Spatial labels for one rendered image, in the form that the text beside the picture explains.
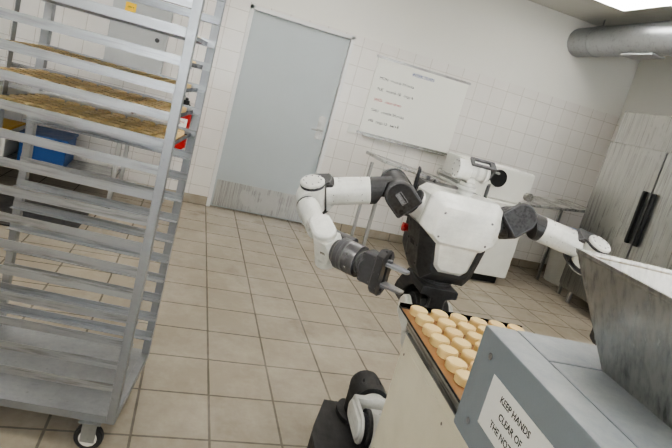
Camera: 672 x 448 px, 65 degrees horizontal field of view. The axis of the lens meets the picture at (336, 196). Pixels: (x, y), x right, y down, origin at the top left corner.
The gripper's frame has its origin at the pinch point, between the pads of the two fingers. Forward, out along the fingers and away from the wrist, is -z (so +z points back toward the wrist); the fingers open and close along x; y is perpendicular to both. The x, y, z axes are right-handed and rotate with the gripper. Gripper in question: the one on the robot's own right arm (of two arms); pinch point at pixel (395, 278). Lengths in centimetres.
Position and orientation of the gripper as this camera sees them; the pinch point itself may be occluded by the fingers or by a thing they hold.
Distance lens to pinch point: 135.7
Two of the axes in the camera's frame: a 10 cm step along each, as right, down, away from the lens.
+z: -7.8, -3.2, 5.4
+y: 5.7, 0.0, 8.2
